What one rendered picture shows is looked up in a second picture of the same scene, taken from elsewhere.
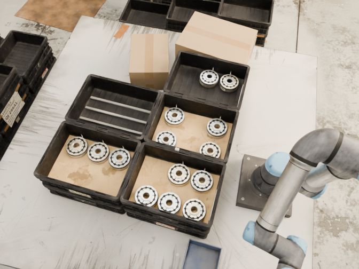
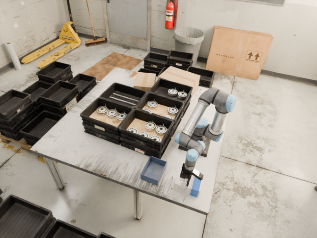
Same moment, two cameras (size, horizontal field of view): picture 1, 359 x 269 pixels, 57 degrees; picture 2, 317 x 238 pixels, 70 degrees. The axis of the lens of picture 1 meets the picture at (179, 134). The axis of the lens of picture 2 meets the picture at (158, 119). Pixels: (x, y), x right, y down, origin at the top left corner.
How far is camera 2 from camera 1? 89 cm
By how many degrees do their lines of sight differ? 18
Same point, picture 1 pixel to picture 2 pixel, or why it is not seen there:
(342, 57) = (255, 109)
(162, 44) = (152, 77)
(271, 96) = not seen: hidden behind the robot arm
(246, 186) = not seen: hidden behind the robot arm
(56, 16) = (102, 76)
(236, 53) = (187, 82)
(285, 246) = (193, 142)
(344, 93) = (254, 126)
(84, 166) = (104, 118)
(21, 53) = (81, 84)
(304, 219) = (214, 158)
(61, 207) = (88, 139)
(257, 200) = not seen: hidden behind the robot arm
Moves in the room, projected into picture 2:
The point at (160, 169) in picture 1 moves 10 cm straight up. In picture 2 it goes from (141, 123) to (141, 115)
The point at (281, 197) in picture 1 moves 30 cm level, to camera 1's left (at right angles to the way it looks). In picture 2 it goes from (192, 117) to (151, 112)
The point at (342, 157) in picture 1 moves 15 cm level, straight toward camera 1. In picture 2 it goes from (218, 97) to (202, 104)
